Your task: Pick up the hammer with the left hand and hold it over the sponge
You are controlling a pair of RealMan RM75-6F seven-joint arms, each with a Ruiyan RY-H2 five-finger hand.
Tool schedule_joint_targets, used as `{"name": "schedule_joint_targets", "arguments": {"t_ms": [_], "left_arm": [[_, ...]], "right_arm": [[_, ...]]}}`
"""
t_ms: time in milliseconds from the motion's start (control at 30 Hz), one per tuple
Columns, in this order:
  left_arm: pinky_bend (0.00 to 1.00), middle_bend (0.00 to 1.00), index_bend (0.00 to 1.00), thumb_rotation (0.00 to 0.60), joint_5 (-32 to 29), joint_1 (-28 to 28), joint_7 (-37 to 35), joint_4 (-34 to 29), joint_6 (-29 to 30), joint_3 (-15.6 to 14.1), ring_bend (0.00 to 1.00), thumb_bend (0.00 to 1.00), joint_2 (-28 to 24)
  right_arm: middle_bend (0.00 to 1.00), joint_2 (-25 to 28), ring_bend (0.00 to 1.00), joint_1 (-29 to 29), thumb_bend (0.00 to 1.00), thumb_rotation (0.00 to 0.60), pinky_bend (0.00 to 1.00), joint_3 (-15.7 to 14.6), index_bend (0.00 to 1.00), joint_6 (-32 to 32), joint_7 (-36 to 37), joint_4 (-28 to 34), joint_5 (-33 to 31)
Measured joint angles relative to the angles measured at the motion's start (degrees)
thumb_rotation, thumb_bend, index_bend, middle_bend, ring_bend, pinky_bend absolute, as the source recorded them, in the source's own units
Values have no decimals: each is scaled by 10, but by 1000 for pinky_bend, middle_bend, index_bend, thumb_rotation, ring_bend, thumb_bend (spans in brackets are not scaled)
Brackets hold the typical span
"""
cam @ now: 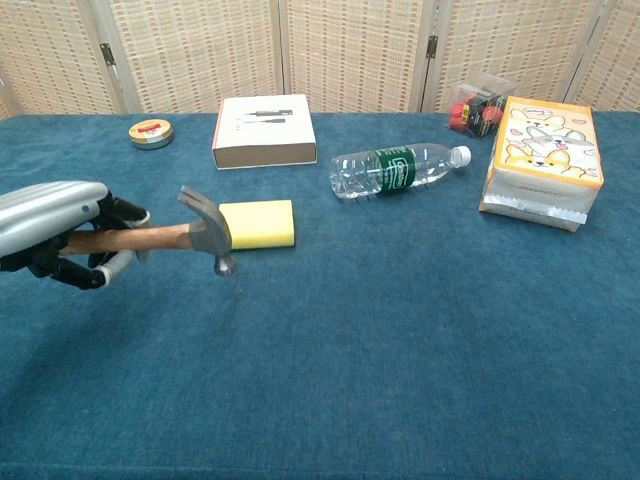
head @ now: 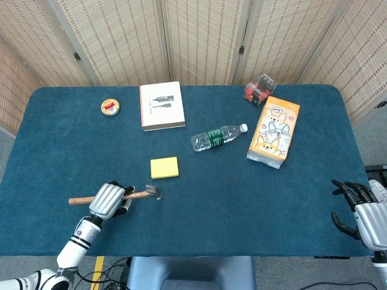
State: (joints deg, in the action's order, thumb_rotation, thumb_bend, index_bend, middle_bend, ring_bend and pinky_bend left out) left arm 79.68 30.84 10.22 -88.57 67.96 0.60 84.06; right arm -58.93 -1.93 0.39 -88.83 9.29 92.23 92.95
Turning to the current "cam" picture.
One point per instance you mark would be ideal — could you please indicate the corgi print tissue pack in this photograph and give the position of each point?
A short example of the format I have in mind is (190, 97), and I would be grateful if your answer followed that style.
(545, 165)

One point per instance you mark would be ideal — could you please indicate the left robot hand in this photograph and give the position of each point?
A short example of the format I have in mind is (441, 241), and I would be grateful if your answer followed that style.
(45, 212)

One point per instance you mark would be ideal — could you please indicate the woven folding screen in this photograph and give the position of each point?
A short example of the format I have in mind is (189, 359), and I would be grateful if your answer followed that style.
(320, 50)

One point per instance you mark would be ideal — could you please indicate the white flat cardboard box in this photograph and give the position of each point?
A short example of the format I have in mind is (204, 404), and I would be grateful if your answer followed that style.
(264, 131)

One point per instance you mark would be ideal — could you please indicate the blue table cloth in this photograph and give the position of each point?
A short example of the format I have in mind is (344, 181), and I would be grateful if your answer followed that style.
(350, 350)

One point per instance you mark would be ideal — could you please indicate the yellow sponge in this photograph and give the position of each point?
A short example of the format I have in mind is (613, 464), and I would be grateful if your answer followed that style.
(262, 224)

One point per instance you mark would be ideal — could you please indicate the clear box with red items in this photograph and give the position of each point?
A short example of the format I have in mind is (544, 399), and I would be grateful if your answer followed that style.
(477, 114)

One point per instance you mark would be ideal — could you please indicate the clear plastic bottle green label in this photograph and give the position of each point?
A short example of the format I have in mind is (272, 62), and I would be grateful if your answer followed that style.
(395, 169)

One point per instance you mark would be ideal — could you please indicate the round gold tin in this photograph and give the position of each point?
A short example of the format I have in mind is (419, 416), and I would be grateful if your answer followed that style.
(151, 134)

